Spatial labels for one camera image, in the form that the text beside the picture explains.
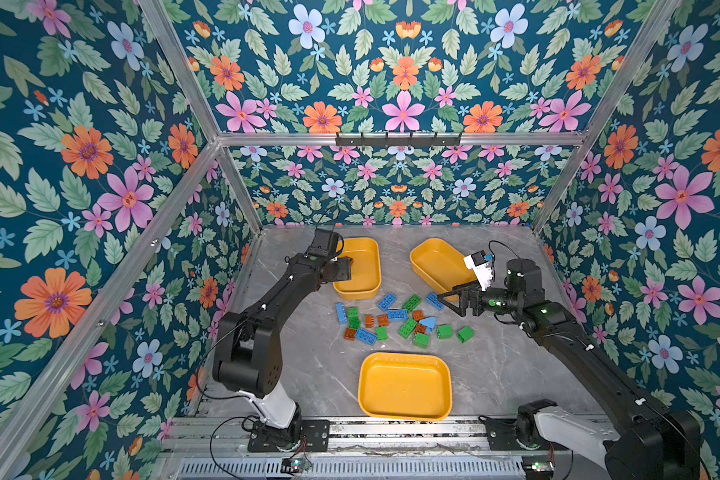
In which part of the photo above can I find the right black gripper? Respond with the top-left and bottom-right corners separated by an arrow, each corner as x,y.
438,277 -> 523,320

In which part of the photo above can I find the blue long brick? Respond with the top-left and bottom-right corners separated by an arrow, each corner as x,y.
377,293 -> 397,312
387,309 -> 409,323
355,329 -> 378,346

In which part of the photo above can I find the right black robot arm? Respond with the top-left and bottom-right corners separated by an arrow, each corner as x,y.
438,252 -> 708,479

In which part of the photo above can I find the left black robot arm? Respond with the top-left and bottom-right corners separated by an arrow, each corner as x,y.
211,254 -> 352,430

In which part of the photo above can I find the yellow bin back left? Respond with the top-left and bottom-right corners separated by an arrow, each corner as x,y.
333,237 -> 382,301

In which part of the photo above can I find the yellow bin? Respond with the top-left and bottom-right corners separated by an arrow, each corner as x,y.
333,237 -> 382,301
357,352 -> 453,422
409,238 -> 477,294

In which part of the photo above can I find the green cube brick far right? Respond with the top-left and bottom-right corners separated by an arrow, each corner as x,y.
456,327 -> 475,344

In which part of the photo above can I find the green cube brick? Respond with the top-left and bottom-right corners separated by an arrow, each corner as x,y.
436,325 -> 454,340
456,327 -> 475,344

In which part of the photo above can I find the light blue slope brick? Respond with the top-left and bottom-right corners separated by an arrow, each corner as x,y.
419,316 -> 437,333

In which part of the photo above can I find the yellow bin back right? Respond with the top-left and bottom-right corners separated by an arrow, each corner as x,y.
409,238 -> 477,294

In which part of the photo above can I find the green long brick upper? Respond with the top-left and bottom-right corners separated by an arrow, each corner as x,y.
402,294 -> 422,313

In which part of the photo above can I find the green long brick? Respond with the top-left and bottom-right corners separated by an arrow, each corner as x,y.
402,294 -> 422,313
398,319 -> 418,339

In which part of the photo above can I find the green long brick centre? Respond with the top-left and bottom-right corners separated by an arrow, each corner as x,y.
398,319 -> 418,339

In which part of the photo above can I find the yellow bin front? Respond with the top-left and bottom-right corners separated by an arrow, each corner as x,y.
357,352 -> 453,422

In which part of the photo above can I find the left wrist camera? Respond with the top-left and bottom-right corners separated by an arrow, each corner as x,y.
307,228 -> 341,259

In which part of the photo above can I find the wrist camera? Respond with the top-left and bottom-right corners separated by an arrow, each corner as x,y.
463,250 -> 495,291
307,228 -> 341,259

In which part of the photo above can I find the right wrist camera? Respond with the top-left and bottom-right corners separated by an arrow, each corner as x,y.
463,250 -> 495,291

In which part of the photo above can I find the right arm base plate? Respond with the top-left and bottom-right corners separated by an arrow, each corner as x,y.
478,415 -> 568,452

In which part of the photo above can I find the black hook rail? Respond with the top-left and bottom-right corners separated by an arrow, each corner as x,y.
335,132 -> 462,149

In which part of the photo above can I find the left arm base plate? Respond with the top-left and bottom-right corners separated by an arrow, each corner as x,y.
247,419 -> 331,453

